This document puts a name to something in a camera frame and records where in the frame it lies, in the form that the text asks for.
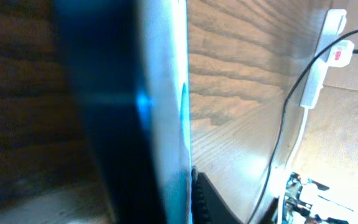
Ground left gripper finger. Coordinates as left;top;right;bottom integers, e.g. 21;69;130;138
191;166;242;224

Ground blue Samsung Galaxy smartphone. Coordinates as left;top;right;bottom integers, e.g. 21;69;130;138
52;0;192;223

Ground black USB charging cable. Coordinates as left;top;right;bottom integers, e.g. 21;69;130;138
246;28;358;224

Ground white USB charger plug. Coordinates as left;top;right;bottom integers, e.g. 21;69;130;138
327;40;354;68

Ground white power strip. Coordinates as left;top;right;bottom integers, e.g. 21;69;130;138
300;9;347;109

